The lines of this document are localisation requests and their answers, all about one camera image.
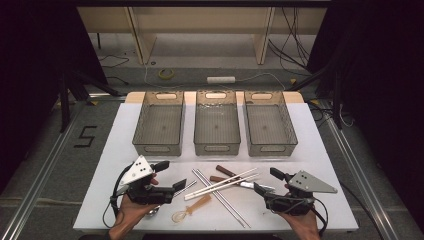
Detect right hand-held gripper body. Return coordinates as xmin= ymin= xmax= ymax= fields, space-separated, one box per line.
xmin=264 ymin=170 xmax=339 ymax=216

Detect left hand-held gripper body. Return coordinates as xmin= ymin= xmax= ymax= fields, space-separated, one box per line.
xmin=114 ymin=154 xmax=177 ymax=206

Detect metal spoon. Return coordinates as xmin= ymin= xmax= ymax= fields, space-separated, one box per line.
xmin=145 ymin=180 xmax=198 ymax=218

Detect clear grey plastic bin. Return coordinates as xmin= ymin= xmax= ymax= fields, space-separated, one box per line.
xmin=242 ymin=90 xmax=299 ymax=158
xmin=193 ymin=90 xmax=242 ymax=157
xmin=131 ymin=90 xmax=186 ymax=158

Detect white chopstick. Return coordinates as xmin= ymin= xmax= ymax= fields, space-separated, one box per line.
xmin=184 ymin=173 xmax=261 ymax=201
xmin=183 ymin=168 xmax=259 ymax=198

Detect brown-handled knife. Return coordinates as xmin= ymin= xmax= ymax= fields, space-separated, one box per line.
xmin=215 ymin=164 xmax=249 ymax=184
xmin=209 ymin=175 xmax=277 ymax=192

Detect person's right hand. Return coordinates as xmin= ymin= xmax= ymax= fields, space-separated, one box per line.
xmin=278 ymin=206 xmax=321 ymax=240

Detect person's left hand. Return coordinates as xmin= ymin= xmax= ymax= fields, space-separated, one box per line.
xmin=114 ymin=194 xmax=158 ymax=230

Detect white table mat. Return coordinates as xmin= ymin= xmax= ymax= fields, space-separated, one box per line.
xmin=72 ymin=102 xmax=360 ymax=233

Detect black metal stand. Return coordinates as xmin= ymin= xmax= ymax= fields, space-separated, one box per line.
xmin=58 ymin=68 xmax=123 ymax=134
xmin=288 ymin=49 xmax=344 ymax=130

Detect yellow tape roll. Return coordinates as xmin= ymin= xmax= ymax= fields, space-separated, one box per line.
xmin=157 ymin=68 xmax=175 ymax=80

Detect white power strip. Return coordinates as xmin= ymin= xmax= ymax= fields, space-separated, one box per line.
xmin=206 ymin=75 xmax=237 ymax=85

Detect black curtain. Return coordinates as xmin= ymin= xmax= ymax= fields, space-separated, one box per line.
xmin=306 ymin=0 xmax=424 ymax=231
xmin=0 ymin=0 xmax=108 ymax=194

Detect beige wooden desk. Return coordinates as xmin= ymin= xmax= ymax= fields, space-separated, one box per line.
xmin=77 ymin=6 xmax=328 ymax=66

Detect left hand-held gripper cable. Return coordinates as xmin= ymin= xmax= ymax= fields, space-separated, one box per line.
xmin=102 ymin=163 xmax=134 ymax=230

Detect hand-held gripper cable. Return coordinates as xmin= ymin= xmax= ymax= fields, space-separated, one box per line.
xmin=311 ymin=198 xmax=330 ymax=236
xmin=102 ymin=163 xmax=134 ymax=230

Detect right hand-held gripper cable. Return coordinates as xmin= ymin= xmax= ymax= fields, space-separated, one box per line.
xmin=311 ymin=198 xmax=330 ymax=236

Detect aluminium floor rail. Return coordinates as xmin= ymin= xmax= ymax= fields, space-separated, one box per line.
xmin=0 ymin=99 xmax=91 ymax=240
xmin=324 ymin=116 xmax=401 ymax=240

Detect black floor cable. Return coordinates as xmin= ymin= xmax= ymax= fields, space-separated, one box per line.
xmin=98 ymin=54 xmax=130 ymax=86

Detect bundle of black cables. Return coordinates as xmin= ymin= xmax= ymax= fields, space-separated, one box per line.
xmin=268 ymin=7 xmax=313 ymax=73

